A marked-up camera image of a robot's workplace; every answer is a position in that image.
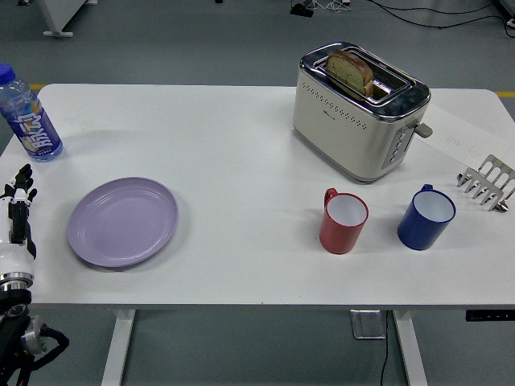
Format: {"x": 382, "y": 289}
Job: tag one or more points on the blue labelled drink bottle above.
{"x": 34, "y": 128}

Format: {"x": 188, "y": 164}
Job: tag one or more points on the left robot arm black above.
{"x": 16, "y": 305}

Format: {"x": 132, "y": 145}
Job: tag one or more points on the black device on floor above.
{"x": 302, "y": 10}

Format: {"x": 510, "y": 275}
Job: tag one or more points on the cream chrome toaster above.
{"x": 342, "y": 136}

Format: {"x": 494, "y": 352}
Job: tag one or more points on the white paper sheet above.
{"x": 470, "y": 132}

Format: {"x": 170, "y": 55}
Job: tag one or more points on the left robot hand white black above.
{"x": 16, "y": 257}

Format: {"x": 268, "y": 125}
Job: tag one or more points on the brown bread slice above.
{"x": 348, "y": 70}

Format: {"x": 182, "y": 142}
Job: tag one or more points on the black table control panel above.
{"x": 489, "y": 315}

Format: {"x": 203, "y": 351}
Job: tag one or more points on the silver metal toast rack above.
{"x": 489, "y": 181}

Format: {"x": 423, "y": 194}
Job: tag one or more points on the blue mug white inside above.
{"x": 418, "y": 233}

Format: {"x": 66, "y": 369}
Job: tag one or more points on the silver floor socket box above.
{"x": 367, "y": 323}

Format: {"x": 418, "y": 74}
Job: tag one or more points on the red mug white inside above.
{"x": 338, "y": 237}

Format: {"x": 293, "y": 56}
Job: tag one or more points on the purple round plate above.
{"x": 122, "y": 223}

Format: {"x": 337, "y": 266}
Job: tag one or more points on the white table leg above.
{"x": 410, "y": 350}
{"x": 118, "y": 350}

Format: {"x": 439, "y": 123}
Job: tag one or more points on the white furniture base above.
{"x": 56, "y": 16}

